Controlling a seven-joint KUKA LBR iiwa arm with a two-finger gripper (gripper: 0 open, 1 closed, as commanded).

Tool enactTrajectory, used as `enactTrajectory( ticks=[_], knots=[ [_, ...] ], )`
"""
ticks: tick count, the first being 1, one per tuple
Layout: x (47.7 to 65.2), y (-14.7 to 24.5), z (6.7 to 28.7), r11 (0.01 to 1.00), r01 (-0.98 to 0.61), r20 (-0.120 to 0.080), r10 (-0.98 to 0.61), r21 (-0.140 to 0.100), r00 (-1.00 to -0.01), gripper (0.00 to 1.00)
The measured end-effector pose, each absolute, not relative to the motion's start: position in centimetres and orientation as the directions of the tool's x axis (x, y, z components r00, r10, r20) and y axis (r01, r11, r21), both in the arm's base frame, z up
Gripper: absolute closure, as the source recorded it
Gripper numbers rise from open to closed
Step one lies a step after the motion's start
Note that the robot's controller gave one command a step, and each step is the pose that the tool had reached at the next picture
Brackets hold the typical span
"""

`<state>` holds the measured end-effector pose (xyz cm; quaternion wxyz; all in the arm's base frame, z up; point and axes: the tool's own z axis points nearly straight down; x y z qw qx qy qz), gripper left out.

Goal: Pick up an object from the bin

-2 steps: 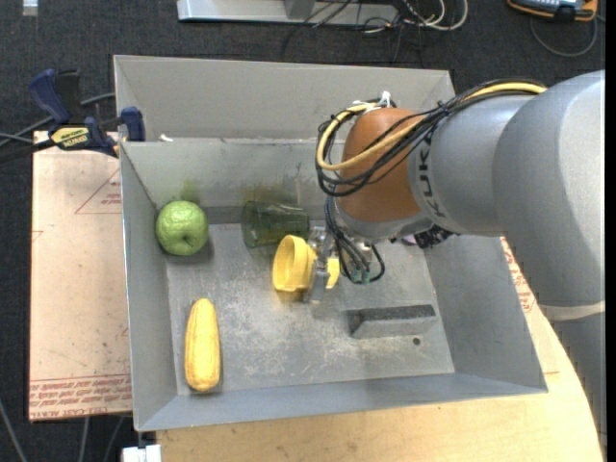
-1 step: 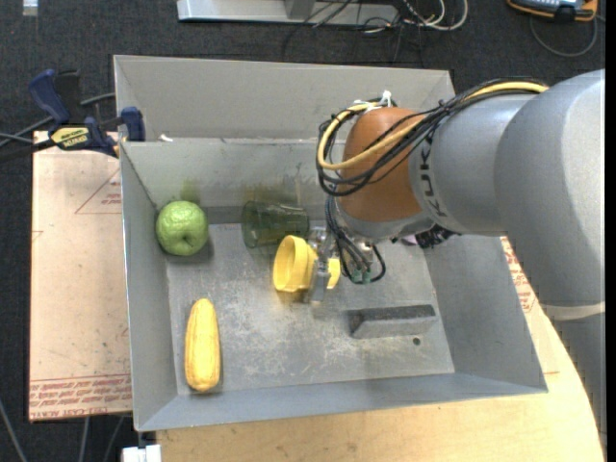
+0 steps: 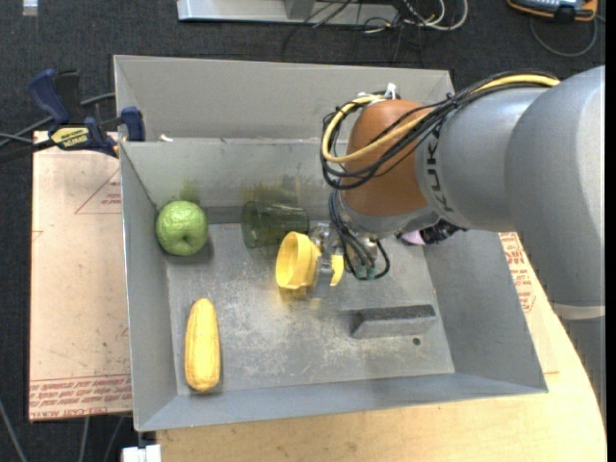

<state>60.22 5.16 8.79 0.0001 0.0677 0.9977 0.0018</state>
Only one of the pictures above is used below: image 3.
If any grey metal bin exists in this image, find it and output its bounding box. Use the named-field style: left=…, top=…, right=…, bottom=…
left=113, top=54, right=550, bottom=434

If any brown cardboard board with red print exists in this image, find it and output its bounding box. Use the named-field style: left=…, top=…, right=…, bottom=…
left=27, top=129, right=562, bottom=424

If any clear green glass cup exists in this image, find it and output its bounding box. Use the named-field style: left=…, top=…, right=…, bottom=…
left=240, top=200, right=311, bottom=259

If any yellow corn cob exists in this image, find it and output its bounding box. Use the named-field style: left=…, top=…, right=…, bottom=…
left=184, top=297, right=223, bottom=395

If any black cylinder on white bracket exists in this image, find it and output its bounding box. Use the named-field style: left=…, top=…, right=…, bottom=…
left=397, top=225, right=464, bottom=247

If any green apple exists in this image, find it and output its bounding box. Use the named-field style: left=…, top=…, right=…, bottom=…
left=154, top=199, right=210, bottom=258

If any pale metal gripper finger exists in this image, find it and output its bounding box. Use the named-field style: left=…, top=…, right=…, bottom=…
left=309, top=223, right=334, bottom=256
left=313, top=254, right=340, bottom=300

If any yellow plastic cup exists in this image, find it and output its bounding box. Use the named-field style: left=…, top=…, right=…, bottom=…
left=274, top=230, right=346, bottom=302

